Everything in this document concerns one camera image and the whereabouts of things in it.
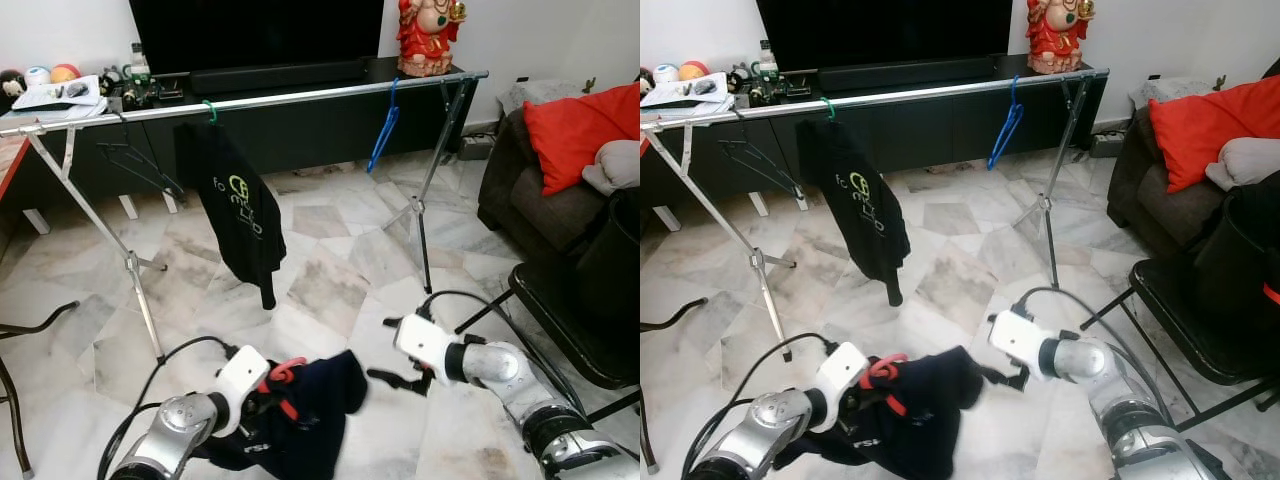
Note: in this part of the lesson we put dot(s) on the red hanger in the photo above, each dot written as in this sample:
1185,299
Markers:
285,365
885,360

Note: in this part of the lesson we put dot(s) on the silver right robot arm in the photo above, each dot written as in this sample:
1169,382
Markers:
500,365
1090,360

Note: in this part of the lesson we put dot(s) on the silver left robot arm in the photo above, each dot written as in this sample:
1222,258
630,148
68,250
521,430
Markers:
780,420
180,430

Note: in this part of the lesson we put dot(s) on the blue hanger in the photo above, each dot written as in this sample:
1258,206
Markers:
384,135
1007,130

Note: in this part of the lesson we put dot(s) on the black hanger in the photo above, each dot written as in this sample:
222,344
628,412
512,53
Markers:
765,168
140,170

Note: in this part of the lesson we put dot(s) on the green hanger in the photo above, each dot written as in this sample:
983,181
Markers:
828,108
210,111

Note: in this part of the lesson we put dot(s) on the black metal chair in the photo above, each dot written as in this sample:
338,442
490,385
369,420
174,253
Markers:
1190,320
560,310

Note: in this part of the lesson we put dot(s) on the dark brown sofa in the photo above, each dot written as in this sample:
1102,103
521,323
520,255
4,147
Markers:
1160,215
535,215

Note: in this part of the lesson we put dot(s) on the black shirt with green logo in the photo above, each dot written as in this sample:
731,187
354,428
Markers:
235,220
860,215

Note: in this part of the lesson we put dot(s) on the black TV console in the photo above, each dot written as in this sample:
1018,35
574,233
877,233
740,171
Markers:
300,135
930,135

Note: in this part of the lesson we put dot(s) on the black cloth bundle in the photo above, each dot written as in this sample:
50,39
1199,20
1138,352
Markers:
1238,250

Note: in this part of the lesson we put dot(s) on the silver clothes rack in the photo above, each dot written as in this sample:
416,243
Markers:
300,95
930,93

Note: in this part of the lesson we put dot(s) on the red cushion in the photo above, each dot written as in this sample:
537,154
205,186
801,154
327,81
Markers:
575,135
1200,130

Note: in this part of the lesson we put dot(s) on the beige pillow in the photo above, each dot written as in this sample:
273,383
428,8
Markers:
1243,163
612,168

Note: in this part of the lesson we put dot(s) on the grey blanket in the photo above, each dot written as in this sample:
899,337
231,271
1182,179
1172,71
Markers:
1180,92
540,96

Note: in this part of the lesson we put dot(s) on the red Buddha statue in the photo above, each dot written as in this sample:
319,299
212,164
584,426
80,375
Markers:
430,38
1058,36

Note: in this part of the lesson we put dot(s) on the black television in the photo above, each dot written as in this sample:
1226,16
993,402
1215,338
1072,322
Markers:
880,35
255,35

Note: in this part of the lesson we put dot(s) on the small bottle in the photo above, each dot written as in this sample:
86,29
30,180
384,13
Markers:
767,60
138,62

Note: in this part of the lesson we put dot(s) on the white paper stack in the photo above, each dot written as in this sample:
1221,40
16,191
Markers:
685,95
58,98

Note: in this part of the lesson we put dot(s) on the white ball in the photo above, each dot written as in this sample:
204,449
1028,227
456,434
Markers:
660,75
37,77

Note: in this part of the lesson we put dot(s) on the orange ball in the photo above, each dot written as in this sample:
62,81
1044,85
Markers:
696,72
65,74

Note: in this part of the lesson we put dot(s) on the black plush toy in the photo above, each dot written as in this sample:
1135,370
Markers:
12,84

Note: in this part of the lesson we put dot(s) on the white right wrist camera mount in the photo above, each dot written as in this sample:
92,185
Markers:
1015,335
420,340

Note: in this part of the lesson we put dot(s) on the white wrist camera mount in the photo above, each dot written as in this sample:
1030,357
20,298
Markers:
1015,335
842,375
240,380
420,340

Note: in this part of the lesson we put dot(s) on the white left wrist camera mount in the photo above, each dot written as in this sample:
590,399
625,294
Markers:
842,375
240,380

